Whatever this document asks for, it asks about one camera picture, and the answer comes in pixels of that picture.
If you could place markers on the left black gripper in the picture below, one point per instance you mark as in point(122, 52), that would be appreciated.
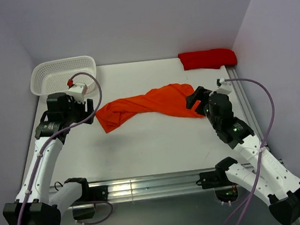
point(71, 101)

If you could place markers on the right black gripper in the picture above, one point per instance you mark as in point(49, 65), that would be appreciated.
point(201, 94)

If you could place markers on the orange t-shirt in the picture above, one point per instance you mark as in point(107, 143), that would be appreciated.
point(168, 100)

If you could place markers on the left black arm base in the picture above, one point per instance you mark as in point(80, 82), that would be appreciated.
point(81, 211)

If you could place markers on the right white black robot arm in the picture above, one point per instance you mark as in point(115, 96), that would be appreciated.
point(271, 182)

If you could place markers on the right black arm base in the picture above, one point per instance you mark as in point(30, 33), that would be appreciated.
point(225, 191)

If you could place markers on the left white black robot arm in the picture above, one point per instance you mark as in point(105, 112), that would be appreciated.
point(33, 204)

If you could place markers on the red rolled t-shirt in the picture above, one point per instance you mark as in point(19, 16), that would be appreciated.
point(208, 59)

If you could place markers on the white perforated plastic basket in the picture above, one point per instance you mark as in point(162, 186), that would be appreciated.
point(52, 76)

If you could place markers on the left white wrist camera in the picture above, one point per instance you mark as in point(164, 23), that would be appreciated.
point(76, 90)

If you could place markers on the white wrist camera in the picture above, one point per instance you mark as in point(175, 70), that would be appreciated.
point(223, 87)
point(76, 90)

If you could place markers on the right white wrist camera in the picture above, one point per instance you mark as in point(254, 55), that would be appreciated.
point(223, 87)

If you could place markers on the aluminium right side rail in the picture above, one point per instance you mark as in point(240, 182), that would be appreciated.
point(245, 106)

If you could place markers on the aluminium rail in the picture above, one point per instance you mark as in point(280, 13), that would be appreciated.
point(149, 187)
point(245, 106)

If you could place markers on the aluminium front rail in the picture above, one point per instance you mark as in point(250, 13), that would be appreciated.
point(149, 187)

